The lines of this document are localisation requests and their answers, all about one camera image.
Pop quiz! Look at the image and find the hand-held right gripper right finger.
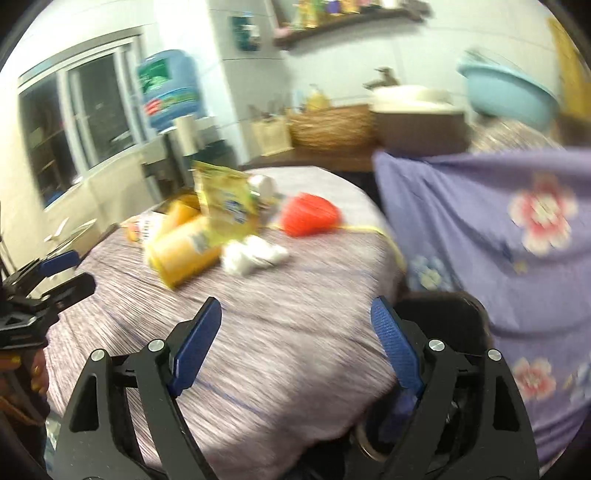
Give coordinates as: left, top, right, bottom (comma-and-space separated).
370, 296, 541, 480

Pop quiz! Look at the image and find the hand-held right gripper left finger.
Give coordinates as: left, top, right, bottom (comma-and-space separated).
54, 296, 223, 480

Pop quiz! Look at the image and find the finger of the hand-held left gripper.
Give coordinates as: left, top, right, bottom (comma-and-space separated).
28, 272, 97, 319
9, 250, 80, 287

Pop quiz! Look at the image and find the person's left hand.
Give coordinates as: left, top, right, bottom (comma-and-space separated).
0, 346, 49, 398

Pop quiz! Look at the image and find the striped grey tablecloth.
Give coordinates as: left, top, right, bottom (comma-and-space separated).
44, 166, 408, 480

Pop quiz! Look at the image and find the white labelled bottle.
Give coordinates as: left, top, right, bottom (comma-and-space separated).
121, 210, 167, 245

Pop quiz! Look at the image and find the yellow paper cup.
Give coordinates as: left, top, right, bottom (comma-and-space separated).
144, 215, 223, 289

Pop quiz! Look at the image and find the crumpled white tissue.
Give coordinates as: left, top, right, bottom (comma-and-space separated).
221, 234, 291, 277

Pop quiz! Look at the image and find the purple floral cloth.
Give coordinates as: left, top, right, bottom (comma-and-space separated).
373, 147, 591, 468

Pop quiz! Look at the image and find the small orange container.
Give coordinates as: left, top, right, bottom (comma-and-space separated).
159, 196, 202, 232

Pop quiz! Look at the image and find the dark dispenser base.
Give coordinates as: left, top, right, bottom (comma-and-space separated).
141, 131, 236, 195

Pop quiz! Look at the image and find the yellow snack packet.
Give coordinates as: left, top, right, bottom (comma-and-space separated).
191, 161, 262, 241

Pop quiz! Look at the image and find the red foam fruit net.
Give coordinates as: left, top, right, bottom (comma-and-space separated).
279, 193, 344, 237

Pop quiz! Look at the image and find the sliding window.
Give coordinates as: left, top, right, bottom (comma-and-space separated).
18, 39, 149, 209

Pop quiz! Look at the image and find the small white cup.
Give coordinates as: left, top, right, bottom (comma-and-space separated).
247, 174, 279, 204

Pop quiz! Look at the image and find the white paper towel roll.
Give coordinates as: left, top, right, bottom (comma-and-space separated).
173, 115, 206, 158

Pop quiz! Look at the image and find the blue water jug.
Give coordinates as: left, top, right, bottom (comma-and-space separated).
136, 50, 208, 133

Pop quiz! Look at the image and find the beige utensil holder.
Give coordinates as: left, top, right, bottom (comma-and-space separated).
249, 105, 294, 156

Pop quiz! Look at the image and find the wicker basket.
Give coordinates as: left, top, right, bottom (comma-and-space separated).
288, 105, 377, 151

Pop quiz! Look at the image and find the white sink basin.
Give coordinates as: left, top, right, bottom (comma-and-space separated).
369, 85, 456, 114

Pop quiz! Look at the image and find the yellow liquid bottle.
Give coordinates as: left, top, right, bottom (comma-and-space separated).
305, 85, 331, 112

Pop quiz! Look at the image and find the metal faucet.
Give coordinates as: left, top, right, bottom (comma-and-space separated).
362, 67, 400, 91

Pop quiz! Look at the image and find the light blue plastic basin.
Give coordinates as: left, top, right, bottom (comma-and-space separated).
457, 48, 562, 133

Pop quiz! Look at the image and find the yellow hanging cloth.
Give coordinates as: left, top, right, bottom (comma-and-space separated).
549, 18, 591, 117

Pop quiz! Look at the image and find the row of colourful shelf items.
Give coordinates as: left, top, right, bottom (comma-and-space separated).
295, 0, 416, 24

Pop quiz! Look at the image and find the teal wall holder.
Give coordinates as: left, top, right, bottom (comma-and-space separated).
230, 14, 263, 52

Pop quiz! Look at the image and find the wooden wall shelf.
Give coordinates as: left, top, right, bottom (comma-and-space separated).
272, 7, 426, 49

